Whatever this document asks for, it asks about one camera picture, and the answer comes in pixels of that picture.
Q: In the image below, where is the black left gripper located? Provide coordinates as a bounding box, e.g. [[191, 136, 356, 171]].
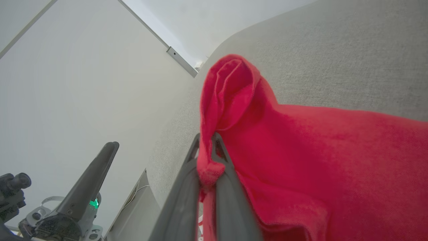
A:
[[18, 142, 120, 241]]

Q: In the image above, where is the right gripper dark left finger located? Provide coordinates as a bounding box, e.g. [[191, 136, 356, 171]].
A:
[[149, 133, 201, 241]]

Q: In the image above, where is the thin white floor cable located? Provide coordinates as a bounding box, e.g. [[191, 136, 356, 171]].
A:
[[122, 181, 151, 210]]

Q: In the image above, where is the red shirt with white trim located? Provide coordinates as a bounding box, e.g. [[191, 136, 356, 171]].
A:
[[196, 54, 428, 241]]

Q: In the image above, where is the grey metal wall strip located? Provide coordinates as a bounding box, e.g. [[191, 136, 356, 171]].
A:
[[117, 0, 198, 78]]

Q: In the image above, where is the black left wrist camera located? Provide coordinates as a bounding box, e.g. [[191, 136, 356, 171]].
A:
[[0, 172, 32, 223]]

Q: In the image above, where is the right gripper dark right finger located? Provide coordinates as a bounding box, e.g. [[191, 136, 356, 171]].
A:
[[211, 132, 264, 241]]

